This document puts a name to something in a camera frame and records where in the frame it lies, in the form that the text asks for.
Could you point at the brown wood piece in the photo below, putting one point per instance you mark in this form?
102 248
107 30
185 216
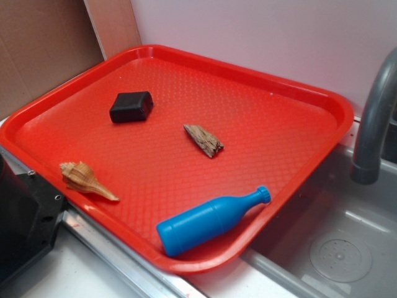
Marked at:
205 140

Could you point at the blue plastic bottle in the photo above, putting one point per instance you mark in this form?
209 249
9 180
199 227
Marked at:
207 221

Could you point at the red plastic tray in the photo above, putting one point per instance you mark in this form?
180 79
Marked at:
275 133

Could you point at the tan conch seashell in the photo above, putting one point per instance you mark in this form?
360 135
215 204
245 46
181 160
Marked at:
80 177

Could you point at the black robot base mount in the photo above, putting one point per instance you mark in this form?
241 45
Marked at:
31 211

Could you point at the brown cardboard panel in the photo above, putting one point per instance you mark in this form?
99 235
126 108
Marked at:
46 43

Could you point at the grey plastic sink basin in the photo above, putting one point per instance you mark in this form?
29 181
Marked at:
334 237

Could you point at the black rectangular block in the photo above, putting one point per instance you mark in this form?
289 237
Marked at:
131 107

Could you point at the grey curved faucet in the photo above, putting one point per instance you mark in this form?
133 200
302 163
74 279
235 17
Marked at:
376 138

